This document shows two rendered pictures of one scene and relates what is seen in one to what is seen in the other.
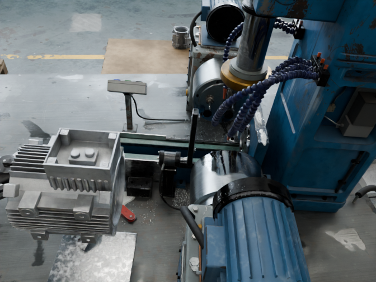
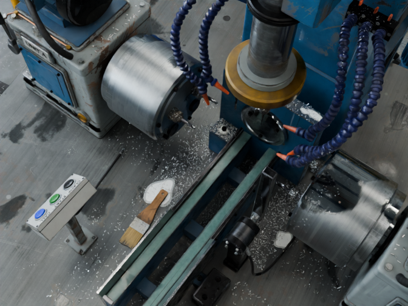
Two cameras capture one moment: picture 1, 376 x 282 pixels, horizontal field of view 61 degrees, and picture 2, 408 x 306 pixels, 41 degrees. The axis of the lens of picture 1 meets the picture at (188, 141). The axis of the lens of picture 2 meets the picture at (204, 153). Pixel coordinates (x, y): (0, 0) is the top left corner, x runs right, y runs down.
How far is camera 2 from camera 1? 88 cm
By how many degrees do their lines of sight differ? 35
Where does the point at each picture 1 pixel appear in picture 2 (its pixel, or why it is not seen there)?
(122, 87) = (64, 214)
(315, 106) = not seen: hidden behind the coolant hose
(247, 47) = (278, 54)
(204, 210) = (394, 258)
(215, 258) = not seen: outside the picture
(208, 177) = (342, 220)
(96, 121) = (27, 281)
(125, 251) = not seen: outside the picture
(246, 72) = (283, 77)
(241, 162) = (348, 172)
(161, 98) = (45, 154)
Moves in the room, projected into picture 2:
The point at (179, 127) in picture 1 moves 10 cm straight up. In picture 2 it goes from (129, 170) to (125, 155)
